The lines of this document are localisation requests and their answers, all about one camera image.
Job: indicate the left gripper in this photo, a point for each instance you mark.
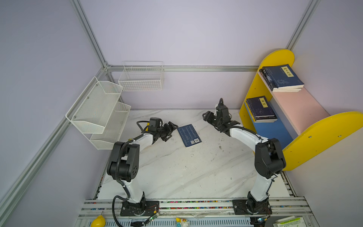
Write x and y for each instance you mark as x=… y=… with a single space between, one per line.
x=168 y=130

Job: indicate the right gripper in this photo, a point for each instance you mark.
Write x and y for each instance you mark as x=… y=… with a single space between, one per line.
x=209 y=116

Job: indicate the blue book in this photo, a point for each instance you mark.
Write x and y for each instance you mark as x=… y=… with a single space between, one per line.
x=261 y=111
x=189 y=136
x=283 y=75

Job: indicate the black book with barcode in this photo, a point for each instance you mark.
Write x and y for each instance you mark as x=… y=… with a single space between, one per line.
x=274 y=87

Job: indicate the blue book front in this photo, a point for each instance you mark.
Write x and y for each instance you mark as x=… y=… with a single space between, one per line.
x=283 y=75

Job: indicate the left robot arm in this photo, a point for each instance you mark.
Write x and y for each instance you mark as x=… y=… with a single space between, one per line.
x=124 y=163

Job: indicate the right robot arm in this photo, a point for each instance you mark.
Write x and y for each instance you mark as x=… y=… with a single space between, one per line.
x=269 y=160

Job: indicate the white mesh two-tier shelf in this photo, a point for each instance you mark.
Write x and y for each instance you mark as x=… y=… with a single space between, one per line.
x=99 y=114

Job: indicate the small yellow duck toy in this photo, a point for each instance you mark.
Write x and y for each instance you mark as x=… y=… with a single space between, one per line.
x=182 y=222

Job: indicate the yellow pink blue bookshelf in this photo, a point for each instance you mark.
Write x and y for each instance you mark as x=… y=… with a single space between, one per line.
x=303 y=127

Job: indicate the yellow lemon toy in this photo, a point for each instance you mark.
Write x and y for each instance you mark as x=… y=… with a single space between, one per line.
x=99 y=222

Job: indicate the green white box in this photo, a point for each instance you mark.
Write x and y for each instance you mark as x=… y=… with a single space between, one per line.
x=291 y=221

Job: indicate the white wire basket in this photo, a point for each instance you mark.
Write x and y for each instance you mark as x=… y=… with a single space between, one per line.
x=142 y=76

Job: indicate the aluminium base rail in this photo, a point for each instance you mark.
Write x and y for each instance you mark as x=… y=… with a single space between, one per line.
x=202 y=212

